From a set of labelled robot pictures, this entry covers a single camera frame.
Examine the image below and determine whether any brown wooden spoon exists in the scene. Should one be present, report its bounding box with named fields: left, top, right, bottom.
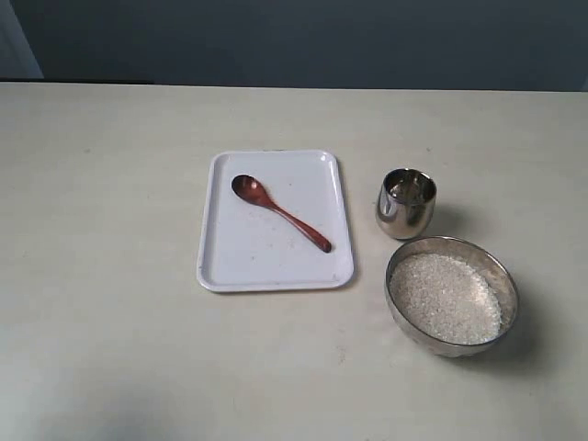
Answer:
left=231, top=175, right=333, bottom=254

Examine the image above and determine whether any small steel cup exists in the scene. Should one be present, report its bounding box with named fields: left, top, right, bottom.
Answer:
left=375, top=168, right=437, bottom=241

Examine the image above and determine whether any steel bowl of rice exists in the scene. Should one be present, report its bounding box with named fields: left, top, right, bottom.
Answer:
left=385, top=236, right=520, bottom=358

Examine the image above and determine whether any white plastic tray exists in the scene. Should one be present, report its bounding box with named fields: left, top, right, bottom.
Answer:
left=196, top=150, right=355, bottom=292

